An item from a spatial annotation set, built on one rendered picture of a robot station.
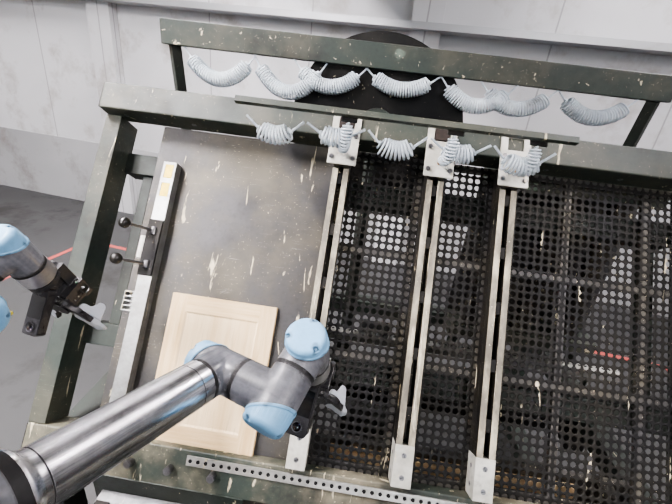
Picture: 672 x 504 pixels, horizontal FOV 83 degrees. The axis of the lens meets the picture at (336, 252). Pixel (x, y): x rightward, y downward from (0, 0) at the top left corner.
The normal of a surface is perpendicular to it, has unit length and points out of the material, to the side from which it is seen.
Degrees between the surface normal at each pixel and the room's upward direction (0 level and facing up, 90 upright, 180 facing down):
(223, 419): 57
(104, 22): 90
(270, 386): 27
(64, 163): 90
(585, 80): 90
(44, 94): 90
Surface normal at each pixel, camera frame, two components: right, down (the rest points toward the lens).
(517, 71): -0.11, 0.40
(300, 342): -0.01, -0.62
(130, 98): -0.03, -0.15
